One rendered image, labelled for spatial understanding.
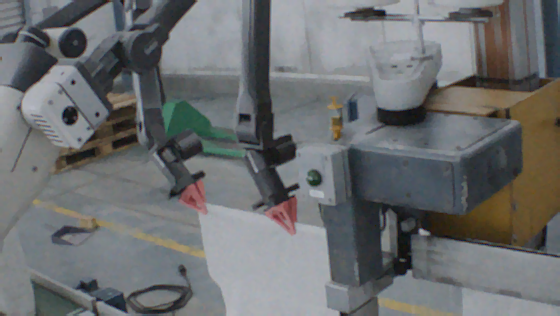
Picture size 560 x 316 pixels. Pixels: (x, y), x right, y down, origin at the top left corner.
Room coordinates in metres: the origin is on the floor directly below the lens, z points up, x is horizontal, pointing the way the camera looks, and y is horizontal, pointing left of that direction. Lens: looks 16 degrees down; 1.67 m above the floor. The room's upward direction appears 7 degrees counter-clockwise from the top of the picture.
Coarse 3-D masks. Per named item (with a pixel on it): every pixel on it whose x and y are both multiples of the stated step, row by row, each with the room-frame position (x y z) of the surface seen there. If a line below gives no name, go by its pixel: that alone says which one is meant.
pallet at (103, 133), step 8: (128, 112) 7.18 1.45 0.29; (128, 120) 7.34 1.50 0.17; (96, 128) 6.65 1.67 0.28; (104, 128) 6.72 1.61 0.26; (112, 128) 7.18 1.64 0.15; (128, 128) 7.00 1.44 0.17; (136, 128) 6.99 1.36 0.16; (96, 136) 6.74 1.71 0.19; (104, 136) 6.71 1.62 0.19; (112, 136) 6.78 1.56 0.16; (88, 144) 6.57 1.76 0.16; (64, 152) 6.36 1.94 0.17; (72, 152) 6.42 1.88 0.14
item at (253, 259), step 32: (224, 224) 1.73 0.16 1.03; (256, 224) 1.65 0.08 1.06; (288, 224) 1.58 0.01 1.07; (224, 256) 1.74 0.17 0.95; (256, 256) 1.66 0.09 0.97; (288, 256) 1.59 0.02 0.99; (320, 256) 1.52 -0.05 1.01; (224, 288) 1.73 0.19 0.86; (256, 288) 1.67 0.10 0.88; (288, 288) 1.60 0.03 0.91; (320, 288) 1.53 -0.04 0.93
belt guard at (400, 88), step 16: (368, 48) 1.72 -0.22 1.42; (384, 48) 1.70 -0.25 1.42; (400, 48) 1.67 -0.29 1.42; (416, 48) 1.65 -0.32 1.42; (432, 48) 1.64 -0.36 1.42; (368, 64) 1.62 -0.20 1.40; (384, 64) 1.48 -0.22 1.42; (400, 64) 1.46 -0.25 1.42; (416, 64) 1.44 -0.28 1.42; (432, 64) 1.51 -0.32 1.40; (384, 80) 1.31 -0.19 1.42; (400, 80) 1.30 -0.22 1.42; (416, 80) 1.31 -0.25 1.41; (432, 80) 1.49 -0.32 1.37; (384, 96) 1.31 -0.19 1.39; (400, 96) 1.29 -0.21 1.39; (416, 96) 1.30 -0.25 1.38
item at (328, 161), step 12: (324, 144) 1.25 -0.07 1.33; (300, 156) 1.24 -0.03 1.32; (312, 156) 1.22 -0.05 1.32; (324, 156) 1.20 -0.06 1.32; (336, 156) 1.20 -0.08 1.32; (300, 168) 1.24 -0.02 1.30; (312, 168) 1.22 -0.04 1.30; (324, 168) 1.20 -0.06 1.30; (336, 168) 1.20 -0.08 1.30; (348, 168) 1.22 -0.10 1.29; (300, 180) 1.24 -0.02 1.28; (324, 180) 1.20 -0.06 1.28; (336, 180) 1.20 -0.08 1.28; (348, 180) 1.22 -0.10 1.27; (300, 192) 1.24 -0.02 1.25; (324, 192) 1.21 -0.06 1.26; (336, 192) 1.19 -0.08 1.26; (348, 192) 1.22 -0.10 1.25
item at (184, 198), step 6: (192, 186) 1.78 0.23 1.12; (186, 192) 1.78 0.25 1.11; (192, 192) 1.77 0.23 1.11; (180, 198) 1.79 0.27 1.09; (186, 198) 1.79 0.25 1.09; (198, 198) 1.77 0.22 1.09; (186, 204) 1.79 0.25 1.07; (192, 204) 1.79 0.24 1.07; (204, 204) 1.77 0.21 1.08; (198, 210) 1.78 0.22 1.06; (204, 210) 1.76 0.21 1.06
